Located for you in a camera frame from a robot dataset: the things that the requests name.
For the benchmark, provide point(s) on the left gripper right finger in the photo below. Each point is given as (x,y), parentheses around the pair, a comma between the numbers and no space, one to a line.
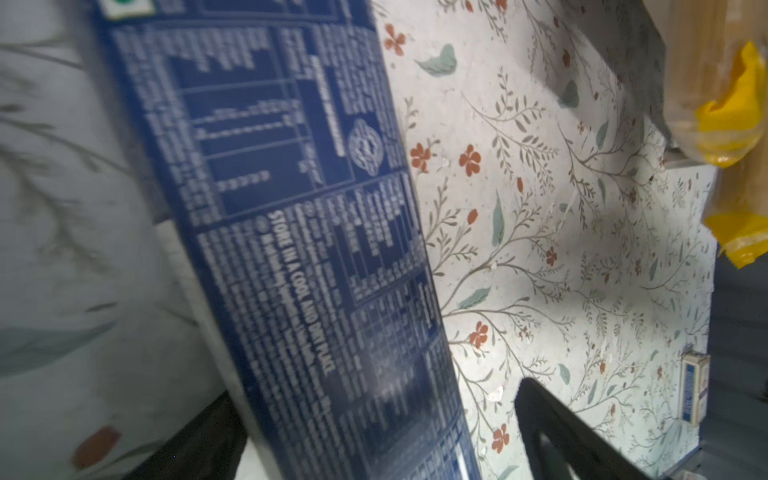
(559,445)

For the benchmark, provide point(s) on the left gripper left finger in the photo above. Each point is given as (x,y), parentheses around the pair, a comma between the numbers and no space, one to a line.
(209,447)

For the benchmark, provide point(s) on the yellow spaghetti bag with barcode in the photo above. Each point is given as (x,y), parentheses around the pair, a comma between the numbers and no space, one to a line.
(736,209)

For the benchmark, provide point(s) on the blue pasta box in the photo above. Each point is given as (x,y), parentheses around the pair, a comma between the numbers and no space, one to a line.
(287,207)

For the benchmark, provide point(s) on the yellow Pastatime spaghetti bag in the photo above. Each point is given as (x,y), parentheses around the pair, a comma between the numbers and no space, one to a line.
(715,79)

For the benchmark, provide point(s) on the small card box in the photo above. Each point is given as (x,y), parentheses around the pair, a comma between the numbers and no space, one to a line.
(694,387)

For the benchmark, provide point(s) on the floral table mat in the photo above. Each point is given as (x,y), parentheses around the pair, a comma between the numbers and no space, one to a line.
(562,248)

